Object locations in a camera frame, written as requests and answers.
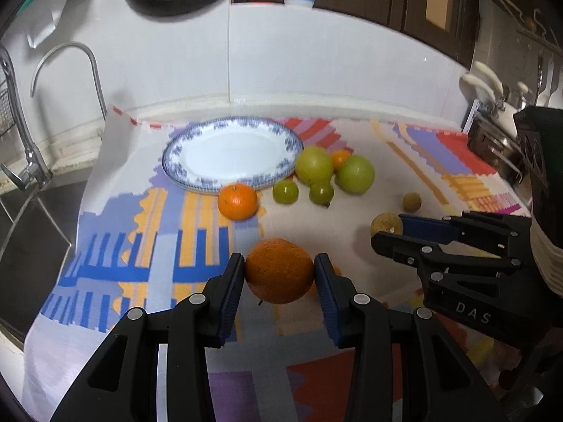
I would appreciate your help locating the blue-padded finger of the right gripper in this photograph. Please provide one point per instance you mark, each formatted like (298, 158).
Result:
(457, 228)

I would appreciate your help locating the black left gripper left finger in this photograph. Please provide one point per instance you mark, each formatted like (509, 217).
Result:
(119, 382)

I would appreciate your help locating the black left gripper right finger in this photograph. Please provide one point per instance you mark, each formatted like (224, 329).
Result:
(409, 352)

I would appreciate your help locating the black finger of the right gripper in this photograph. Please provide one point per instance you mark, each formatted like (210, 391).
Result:
(427, 257)

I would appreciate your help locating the brown longan fruit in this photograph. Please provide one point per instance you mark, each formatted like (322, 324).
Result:
(412, 202)
(387, 222)

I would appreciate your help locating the small orange mandarin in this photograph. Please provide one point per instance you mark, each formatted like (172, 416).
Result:
(278, 271)

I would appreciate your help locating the large orange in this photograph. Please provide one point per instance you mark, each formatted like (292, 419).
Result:
(237, 202)

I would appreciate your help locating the chrome kitchen faucet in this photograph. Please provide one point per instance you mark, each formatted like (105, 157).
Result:
(36, 168)

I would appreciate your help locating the large green apple right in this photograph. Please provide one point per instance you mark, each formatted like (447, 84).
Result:
(356, 175)

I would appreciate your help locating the large green apple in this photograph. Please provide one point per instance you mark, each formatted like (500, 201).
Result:
(356, 175)
(314, 165)

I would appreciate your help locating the small green fruit right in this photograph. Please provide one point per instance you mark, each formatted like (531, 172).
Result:
(321, 193)

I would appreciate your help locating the small green fruit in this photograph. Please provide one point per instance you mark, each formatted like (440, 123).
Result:
(321, 193)
(285, 192)

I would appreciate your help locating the small orange behind apples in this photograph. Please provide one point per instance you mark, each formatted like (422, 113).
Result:
(339, 157)

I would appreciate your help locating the large green apple left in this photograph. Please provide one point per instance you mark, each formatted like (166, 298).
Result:
(314, 165)

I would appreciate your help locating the colourful patterned table mat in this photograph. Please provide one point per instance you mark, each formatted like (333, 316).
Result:
(144, 242)

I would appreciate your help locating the small green fruit left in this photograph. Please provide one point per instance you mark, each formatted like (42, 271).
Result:
(285, 192)

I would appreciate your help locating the steel sink basin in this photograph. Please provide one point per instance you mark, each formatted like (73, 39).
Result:
(38, 233)

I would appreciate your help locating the blue white porcelain plate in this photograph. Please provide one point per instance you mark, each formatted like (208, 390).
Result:
(209, 155)

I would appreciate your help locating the teal white carton box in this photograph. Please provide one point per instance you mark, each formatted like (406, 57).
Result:
(42, 18)

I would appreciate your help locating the black camera box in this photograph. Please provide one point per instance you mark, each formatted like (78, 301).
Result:
(539, 131)

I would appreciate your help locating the white handled utensil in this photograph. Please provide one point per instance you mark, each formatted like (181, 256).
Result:
(473, 87)
(489, 73)

